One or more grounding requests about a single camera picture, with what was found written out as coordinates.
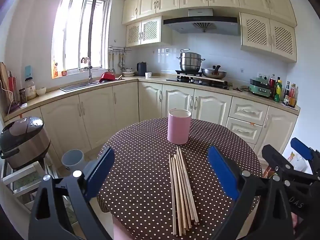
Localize steel steamer pot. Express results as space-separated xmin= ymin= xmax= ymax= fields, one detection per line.
xmin=176 ymin=49 xmax=206 ymax=72

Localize wooden cutting board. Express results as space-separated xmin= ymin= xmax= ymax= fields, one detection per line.
xmin=0 ymin=62 xmax=10 ymax=105

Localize beige kitchen countertop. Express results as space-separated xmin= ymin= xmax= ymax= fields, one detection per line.
xmin=2 ymin=74 xmax=300 ymax=122

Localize dark sauce bottle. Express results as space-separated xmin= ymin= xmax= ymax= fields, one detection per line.
xmin=283 ymin=81 xmax=291 ymax=105

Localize large glass jar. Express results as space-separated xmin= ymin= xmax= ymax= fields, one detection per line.
xmin=25 ymin=76 xmax=37 ymax=100

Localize grey plastic bin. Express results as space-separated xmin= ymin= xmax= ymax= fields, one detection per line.
xmin=61 ymin=149 xmax=85 ymax=174

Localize steel kitchen sink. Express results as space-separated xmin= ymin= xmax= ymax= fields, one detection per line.
xmin=60 ymin=80 xmax=110 ymax=92

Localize red plastic holder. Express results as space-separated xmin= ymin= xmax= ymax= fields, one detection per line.
xmin=7 ymin=70 xmax=18 ymax=103

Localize bundle of wooden chopsticks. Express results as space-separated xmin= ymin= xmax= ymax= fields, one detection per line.
xmin=169 ymin=146 xmax=200 ymax=236

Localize metal sink faucet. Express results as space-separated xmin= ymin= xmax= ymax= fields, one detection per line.
xmin=81 ymin=57 xmax=93 ymax=84

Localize kitchen window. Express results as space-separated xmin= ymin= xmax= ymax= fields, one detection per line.
xmin=52 ymin=0 xmax=112 ymax=79

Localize brown polka dot tablecloth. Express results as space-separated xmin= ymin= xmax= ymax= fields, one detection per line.
xmin=96 ymin=117 xmax=263 ymax=240

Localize cream lower kitchen cabinets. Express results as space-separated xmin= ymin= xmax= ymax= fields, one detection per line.
xmin=5 ymin=79 xmax=300 ymax=170

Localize green yellow bottle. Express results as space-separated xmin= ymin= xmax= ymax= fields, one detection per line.
xmin=274 ymin=78 xmax=283 ymax=102

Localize orange sauce bottle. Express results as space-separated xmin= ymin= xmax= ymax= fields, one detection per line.
xmin=289 ymin=83 xmax=298 ymax=107

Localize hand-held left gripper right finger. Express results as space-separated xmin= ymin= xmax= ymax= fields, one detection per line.
xmin=207 ymin=145 xmax=294 ymax=240

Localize black electric kettle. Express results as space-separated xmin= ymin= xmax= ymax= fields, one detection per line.
xmin=136 ymin=62 xmax=147 ymax=77

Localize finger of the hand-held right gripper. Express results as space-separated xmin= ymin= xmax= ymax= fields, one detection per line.
xmin=261 ymin=144 xmax=311 ymax=216
xmin=290 ymin=137 xmax=320 ymax=174

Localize steel wok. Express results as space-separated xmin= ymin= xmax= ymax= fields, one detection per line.
xmin=201 ymin=65 xmax=227 ymax=79

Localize metal utensil rail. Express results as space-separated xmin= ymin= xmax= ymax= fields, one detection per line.
xmin=108 ymin=46 xmax=132 ymax=54

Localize green electric grill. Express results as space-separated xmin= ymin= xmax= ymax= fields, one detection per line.
xmin=249 ymin=78 xmax=272 ymax=98

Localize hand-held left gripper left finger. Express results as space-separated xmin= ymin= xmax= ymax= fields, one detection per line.
xmin=28 ymin=146 xmax=116 ymax=240

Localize white metal rack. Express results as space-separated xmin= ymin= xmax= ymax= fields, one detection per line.
xmin=0 ymin=160 xmax=75 ymax=230

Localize pink cylindrical utensil holder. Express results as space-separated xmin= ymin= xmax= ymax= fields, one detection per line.
xmin=167 ymin=108 xmax=192 ymax=145

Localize grey rice cooker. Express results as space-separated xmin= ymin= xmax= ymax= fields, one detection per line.
xmin=0 ymin=116 xmax=51 ymax=170

